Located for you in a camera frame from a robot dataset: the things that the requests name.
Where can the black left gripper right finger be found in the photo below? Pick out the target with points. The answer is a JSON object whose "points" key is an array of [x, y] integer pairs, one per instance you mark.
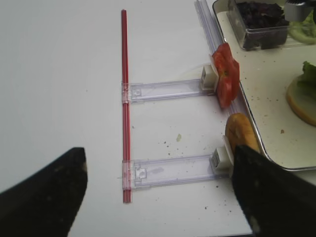
{"points": [[275, 202]]}

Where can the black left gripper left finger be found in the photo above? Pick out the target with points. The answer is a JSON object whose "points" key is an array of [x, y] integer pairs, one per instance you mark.
{"points": [[46, 203]]}

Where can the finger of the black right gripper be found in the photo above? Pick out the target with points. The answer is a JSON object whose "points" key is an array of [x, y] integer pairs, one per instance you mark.
{"points": [[297, 10]]}

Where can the green lettuce leaf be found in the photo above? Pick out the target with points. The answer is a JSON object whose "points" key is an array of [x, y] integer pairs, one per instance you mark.
{"points": [[308, 76]]}

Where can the green lettuce pile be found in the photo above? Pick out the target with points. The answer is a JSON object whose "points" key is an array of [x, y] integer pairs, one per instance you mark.
{"points": [[304, 32]]}

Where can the rear tomato slice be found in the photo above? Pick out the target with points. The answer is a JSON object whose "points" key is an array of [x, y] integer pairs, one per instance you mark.
{"points": [[222, 58]]}

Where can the tomato slice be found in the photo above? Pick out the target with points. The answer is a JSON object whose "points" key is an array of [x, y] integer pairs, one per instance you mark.
{"points": [[222, 58], [228, 85]]}

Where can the front tomato slice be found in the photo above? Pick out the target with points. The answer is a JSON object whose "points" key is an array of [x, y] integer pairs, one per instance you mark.
{"points": [[228, 85]]}

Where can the purple cabbage leaves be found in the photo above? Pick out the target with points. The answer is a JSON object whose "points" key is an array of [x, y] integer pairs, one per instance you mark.
{"points": [[265, 23]]}

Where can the clear plastic salad box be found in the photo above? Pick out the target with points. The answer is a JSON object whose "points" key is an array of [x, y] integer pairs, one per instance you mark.
{"points": [[239, 28]]}

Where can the white metal tray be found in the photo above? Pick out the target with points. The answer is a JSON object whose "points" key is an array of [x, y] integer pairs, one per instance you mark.
{"points": [[265, 76]]}

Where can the white pusher block lower left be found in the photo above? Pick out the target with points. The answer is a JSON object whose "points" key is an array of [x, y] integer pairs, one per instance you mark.
{"points": [[222, 159]]}

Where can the white pusher block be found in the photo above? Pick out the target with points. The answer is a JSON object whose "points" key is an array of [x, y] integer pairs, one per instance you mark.
{"points": [[209, 77], [222, 159]]}

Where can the bun half lower left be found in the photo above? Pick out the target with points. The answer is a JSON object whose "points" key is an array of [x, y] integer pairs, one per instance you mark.
{"points": [[239, 131]]}

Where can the bottom bun slice on tray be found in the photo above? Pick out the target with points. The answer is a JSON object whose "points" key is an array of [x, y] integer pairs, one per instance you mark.
{"points": [[301, 97]]}

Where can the clear lower left track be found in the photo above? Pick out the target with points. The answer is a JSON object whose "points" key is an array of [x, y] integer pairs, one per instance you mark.
{"points": [[144, 174]]}

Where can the clear track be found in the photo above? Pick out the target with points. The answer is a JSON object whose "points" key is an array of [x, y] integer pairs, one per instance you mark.
{"points": [[143, 92], [144, 174]]}

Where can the white pusher block upper left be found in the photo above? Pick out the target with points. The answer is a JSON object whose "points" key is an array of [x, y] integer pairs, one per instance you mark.
{"points": [[209, 77]]}

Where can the clear upper left track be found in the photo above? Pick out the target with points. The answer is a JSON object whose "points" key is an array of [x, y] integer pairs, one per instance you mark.
{"points": [[143, 92]]}

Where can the left red rail strip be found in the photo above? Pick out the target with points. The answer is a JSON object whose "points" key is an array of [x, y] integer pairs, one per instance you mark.
{"points": [[127, 192]]}

